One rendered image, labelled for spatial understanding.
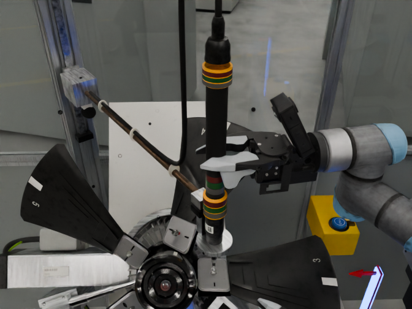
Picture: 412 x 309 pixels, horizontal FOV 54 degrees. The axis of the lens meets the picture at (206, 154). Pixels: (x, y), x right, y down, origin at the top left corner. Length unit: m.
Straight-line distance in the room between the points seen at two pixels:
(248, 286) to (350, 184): 0.28
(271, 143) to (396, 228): 0.26
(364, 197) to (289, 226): 1.06
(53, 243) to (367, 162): 0.73
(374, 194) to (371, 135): 0.11
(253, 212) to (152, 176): 0.75
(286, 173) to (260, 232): 1.15
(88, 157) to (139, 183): 0.36
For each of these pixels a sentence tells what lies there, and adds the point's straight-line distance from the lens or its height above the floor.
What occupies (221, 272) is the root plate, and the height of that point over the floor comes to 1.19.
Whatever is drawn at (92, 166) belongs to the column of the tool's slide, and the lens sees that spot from 1.42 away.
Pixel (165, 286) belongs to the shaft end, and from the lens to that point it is 0.81.
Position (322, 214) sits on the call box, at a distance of 1.20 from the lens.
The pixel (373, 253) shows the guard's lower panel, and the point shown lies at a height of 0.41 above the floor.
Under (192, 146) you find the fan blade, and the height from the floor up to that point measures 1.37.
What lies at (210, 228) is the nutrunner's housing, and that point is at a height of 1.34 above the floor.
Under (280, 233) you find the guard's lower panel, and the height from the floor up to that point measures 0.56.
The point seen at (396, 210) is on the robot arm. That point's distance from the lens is 0.76.
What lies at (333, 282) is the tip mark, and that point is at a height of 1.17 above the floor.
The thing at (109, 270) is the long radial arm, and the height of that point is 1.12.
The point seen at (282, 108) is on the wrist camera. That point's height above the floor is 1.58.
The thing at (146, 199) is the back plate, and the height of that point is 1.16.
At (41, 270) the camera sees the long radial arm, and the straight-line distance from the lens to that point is 1.04.
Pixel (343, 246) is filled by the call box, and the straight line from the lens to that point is 1.21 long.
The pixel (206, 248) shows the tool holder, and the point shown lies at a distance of 0.77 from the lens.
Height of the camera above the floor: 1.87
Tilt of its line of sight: 35 degrees down
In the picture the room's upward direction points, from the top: straight up
